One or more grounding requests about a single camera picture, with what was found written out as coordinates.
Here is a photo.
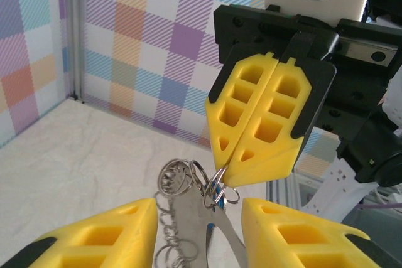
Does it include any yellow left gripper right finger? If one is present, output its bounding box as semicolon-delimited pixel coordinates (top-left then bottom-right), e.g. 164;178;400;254
241;197;402;268

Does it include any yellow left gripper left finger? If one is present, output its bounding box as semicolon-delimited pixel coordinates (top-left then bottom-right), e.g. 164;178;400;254
0;197;158;268

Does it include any metal carabiner keyring with chain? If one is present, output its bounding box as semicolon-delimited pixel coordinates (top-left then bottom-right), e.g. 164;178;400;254
152;158;249;268

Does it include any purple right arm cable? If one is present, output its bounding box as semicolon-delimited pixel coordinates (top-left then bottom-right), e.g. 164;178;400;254
357;202;402;211

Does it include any aluminium frame post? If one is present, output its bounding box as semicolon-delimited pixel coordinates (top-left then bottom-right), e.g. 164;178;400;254
67;0;85;104

